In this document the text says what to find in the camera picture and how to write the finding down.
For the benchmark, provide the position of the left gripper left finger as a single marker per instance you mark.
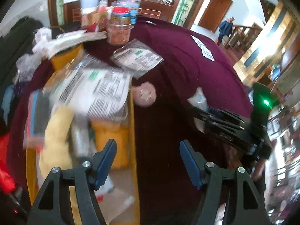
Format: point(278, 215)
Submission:
point(53, 204)

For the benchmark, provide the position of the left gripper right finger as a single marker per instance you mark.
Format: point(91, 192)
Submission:
point(244, 204)

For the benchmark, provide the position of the yellow towel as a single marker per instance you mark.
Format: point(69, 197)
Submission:
point(55, 152)

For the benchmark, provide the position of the small blue white sachet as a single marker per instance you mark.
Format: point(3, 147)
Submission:
point(198, 100)

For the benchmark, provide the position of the large bagged N95 mask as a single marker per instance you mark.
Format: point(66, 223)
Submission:
point(91, 88)

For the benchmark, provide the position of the person's right hand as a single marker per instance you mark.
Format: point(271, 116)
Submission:
point(234, 162)

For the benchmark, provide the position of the grey striped tube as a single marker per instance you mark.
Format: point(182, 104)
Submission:
point(80, 137)

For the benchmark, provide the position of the maroon velvet tablecloth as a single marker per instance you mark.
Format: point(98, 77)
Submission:
point(166, 193)

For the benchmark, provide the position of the yellow storage tray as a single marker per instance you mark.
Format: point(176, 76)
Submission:
point(118, 198)

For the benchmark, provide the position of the bag of coloured felt sheets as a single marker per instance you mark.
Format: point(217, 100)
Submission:
point(38, 114)

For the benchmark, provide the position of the white paper card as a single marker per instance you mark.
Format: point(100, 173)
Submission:
point(197, 41)
point(207, 53)

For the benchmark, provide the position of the pink fluffy round pouch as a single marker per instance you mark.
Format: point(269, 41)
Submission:
point(144, 95)

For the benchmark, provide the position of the person in blue jacket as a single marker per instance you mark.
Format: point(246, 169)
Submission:
point(225, 29)

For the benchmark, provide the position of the yellow bowl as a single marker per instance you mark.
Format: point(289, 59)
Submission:
point(63, 58)

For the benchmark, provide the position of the small bagged N95 mask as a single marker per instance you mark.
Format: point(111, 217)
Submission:
point(136, 58)

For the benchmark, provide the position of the wooden door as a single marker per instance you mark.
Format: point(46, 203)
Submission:
point(214, 14)

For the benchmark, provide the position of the stack of papers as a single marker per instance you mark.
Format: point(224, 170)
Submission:
point(64, 41)

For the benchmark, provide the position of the white plastic bag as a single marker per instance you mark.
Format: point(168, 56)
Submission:
point(43, 34)

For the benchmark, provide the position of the red-lidded clear jar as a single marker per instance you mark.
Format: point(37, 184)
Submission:
point(119, 26)

